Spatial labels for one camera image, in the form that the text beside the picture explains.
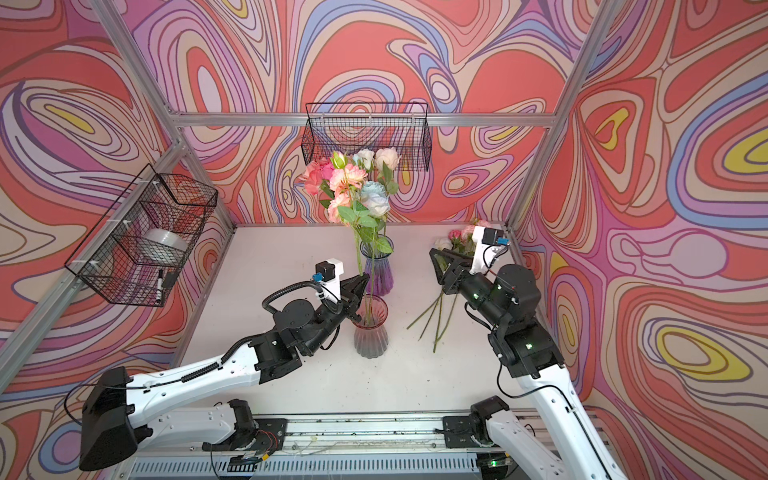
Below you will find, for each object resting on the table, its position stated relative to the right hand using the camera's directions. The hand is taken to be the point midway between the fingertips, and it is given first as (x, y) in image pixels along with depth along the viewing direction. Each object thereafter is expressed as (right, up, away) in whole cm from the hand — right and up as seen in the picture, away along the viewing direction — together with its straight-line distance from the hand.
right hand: (435, 259), depth 63 cm
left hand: (-14, -4, +3) cm, 15 cm away
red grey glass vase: (-15, -24, +24) cm, 37 cm away
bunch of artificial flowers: (+18, +7, +48) cm, 52 cm away
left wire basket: (-70, +2, +7) cm, 70 cm away
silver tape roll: (-65, +5, +10) cm, 66 cm away
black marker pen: (-66, -7, +9) cm, 67 cm away
